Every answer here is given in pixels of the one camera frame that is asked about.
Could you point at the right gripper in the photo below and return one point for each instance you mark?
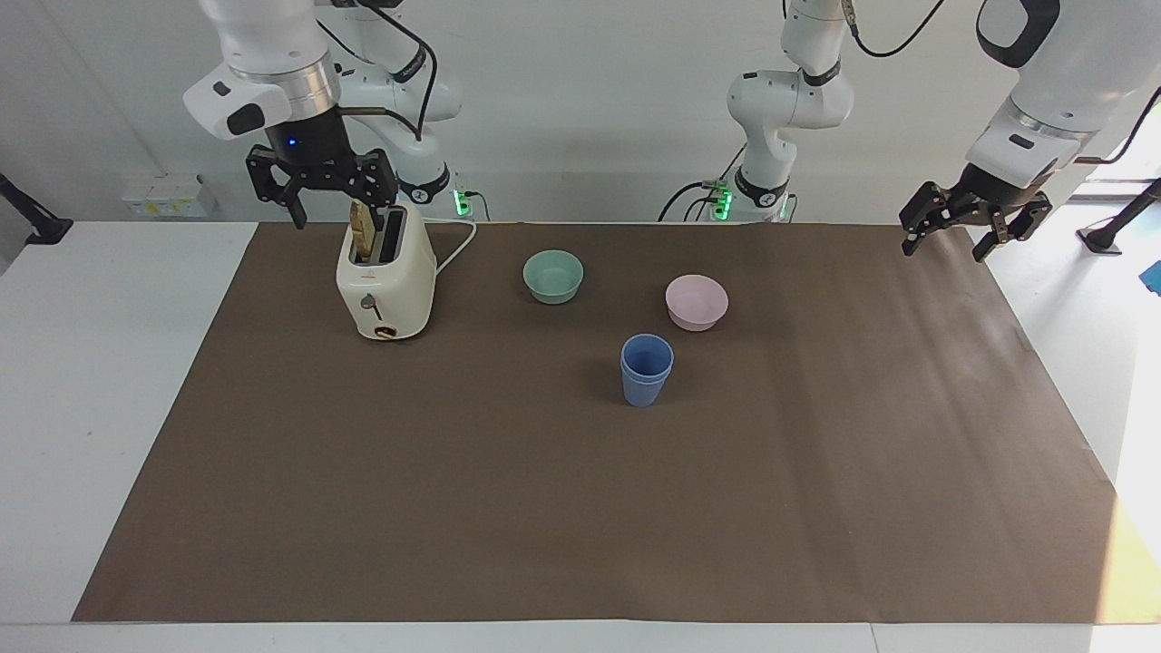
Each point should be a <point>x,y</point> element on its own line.
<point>313,145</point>

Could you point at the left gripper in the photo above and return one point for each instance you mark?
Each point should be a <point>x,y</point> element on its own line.
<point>998,192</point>

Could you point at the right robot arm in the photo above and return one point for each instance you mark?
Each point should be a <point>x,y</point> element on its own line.
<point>263,41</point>

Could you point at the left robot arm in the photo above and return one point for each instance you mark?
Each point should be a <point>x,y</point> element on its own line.
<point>798,100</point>

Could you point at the toasted bread slice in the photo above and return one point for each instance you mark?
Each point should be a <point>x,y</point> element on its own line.
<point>363,231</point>

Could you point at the cream white toaster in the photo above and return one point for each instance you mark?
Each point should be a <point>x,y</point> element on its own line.
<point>385,290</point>

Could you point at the black stand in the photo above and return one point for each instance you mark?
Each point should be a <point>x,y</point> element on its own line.
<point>1116,231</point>
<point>32,222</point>

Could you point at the blue object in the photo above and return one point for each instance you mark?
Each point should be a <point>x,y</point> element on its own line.
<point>1154,277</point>

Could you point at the green bowl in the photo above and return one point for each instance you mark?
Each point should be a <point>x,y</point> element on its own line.
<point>553,277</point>

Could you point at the pink bowl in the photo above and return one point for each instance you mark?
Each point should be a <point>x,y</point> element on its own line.
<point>697,304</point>

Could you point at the blue cup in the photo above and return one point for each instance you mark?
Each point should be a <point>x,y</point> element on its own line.
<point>646,355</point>
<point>646,390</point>

